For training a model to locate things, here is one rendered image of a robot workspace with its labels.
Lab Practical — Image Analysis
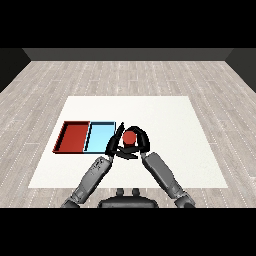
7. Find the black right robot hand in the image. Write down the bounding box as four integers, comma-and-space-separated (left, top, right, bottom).
115, 125, 151, 160

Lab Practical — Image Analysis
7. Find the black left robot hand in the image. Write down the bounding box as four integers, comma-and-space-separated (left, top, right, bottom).
104, 121, 126, 162

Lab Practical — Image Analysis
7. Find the small red can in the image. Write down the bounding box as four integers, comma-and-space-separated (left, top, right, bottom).
122, 130, 138, 147

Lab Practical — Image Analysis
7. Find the light blue shallow open box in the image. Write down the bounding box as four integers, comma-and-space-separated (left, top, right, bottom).
82, 121, 117, 154

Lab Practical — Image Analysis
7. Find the red shallow open box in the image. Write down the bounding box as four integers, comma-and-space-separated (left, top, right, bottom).
52, 120, 91, 155

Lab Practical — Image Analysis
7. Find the dark grey robot body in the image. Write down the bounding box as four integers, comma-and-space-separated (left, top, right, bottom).
97, 188, 159, 209

